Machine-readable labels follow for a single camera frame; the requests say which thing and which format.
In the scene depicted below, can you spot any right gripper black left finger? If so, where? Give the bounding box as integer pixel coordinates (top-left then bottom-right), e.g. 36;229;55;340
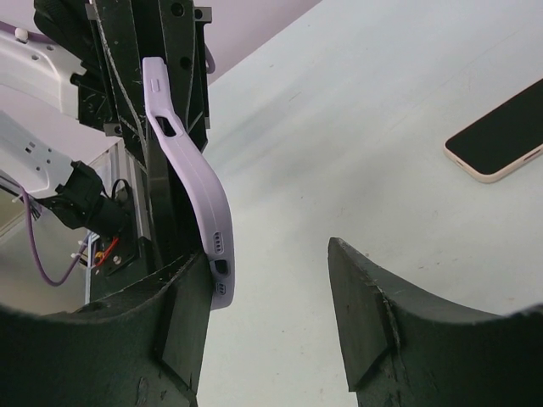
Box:
1;253;211;406

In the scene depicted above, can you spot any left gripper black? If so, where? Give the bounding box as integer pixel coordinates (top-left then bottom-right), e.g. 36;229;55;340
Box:
85;0;212;268

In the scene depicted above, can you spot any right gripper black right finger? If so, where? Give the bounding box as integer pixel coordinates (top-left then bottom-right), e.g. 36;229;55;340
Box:
327;237;542;406

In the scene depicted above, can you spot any lilac silicone phone case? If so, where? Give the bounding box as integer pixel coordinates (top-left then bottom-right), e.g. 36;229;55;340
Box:
143;57;235;310

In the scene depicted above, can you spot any phone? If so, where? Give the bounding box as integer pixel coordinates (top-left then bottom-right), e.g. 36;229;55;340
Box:
444;81;542;183

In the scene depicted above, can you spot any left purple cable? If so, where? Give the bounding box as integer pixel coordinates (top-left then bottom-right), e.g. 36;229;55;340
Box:
0;20;92;288

